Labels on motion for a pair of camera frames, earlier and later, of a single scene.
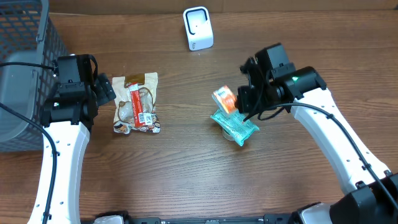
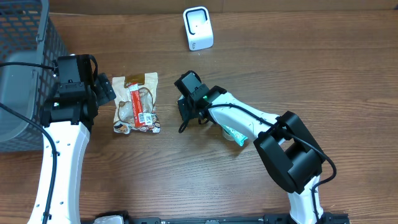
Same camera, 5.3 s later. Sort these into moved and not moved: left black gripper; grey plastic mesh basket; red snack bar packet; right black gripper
Moved: right black gripper
Not moved: left black gripper; grey plastic mesh basket; red snack bar packet
